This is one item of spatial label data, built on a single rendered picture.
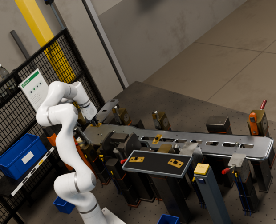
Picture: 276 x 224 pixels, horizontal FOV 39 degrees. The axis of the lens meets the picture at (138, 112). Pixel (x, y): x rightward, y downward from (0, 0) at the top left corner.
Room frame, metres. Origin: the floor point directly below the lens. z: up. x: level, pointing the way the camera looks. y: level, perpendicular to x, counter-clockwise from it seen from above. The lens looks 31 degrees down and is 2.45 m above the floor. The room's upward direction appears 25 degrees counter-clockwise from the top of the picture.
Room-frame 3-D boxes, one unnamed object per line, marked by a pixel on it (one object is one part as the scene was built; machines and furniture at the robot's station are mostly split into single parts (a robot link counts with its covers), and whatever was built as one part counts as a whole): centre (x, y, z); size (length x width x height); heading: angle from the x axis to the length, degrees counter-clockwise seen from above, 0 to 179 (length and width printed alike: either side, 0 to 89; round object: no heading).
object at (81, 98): (2.29, 0.30, 1.37); 0.09 x 0.08 x 0.13; 77
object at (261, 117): (1.71, -0.60, 0.88); 0.14 x 0.09 x 0.36; 137
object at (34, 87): (2.74, 0.63, 1.30); 0.23 x 0.02 x 0.31; 137
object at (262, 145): (1.96, -0.06, 1.00); 1.38 x 0.22 x 0.02; 47
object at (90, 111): (2.29, 0.30, 1.23); 0.10 x 0.07 x 0.11; 137
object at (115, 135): (1.89, 0.17, 0.94); 0.18 x 0.13 x 0.49; 47
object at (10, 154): (2.32, 0.86, 1.09); 0.30 x 0.17 x 0.13; 129
